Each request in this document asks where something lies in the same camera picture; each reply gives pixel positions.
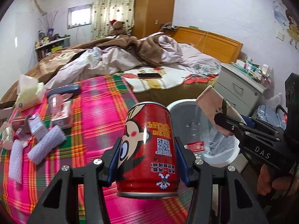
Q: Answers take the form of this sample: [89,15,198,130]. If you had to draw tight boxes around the wooden wardrobe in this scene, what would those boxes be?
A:
[132,0,175,38]

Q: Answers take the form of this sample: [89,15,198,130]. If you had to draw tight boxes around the brown fleece blanket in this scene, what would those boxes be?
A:
[0,36,164,109]

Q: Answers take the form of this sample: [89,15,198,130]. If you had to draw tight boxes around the patterned window curtain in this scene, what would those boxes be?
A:
[91,0,135,39]

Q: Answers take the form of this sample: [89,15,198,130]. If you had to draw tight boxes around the trash inside bin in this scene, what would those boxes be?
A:
[184,141,205,152]

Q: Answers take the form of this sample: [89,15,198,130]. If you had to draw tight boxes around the white cluttered shelf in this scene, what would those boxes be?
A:
[35,34,70,61]

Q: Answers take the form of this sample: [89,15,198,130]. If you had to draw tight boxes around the pink strawberry drink carton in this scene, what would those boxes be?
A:
[51,101,73,129]

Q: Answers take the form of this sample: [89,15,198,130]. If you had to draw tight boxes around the white foam fruit net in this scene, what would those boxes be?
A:
[27,125,66,165]

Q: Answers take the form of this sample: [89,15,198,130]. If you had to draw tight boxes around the dark blue glasses case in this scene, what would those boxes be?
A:
[46,83,81,99]

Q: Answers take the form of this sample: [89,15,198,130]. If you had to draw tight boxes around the pale pink duvet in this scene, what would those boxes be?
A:
[45,33,221,93]

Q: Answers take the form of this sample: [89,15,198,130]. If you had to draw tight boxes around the wooden bed headboard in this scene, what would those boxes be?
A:
[164,26,243,64]

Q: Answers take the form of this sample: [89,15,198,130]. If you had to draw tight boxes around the small window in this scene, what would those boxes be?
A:
[67,4,93,29]

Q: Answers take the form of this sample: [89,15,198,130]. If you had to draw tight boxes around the brown teddy bear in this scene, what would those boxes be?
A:
[110,19,129,38]

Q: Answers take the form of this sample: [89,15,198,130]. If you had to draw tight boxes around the white round trash bin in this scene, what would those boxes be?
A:
[167,99,240,168]

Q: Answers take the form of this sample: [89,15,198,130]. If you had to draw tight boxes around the yellow tissue pack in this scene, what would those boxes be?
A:
[15,74,46,112]

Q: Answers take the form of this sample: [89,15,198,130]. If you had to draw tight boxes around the black smartphone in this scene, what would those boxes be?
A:
[137,73,162,79]

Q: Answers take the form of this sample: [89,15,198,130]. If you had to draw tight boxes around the purple milk carton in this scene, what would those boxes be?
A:
[28,113,48,142]

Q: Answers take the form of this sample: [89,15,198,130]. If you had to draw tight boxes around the pink plaid table cloth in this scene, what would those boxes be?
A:
[1,75,192,223]

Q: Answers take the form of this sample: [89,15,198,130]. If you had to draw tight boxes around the right hand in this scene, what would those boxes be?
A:
[256,164,292,196]

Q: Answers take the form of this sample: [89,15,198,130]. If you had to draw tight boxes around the crumpled white wrapper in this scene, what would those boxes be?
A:
[1,122,14,150]

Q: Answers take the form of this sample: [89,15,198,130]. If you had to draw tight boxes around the red cartoon drink can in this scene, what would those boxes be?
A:
[115,102,179,199]

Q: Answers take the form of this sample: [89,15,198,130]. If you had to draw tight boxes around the red herbal tea can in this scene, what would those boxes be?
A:
[11,115,31,133]

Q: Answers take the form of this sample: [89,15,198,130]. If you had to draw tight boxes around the grey drawer nightstand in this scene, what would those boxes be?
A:
[214,63,266,116]

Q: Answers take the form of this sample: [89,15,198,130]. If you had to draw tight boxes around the vase with dried branches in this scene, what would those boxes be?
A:
[39,10,58,38]

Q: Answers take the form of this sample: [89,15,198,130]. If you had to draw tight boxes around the floral bed sheet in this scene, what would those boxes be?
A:
[119,66,217,93]

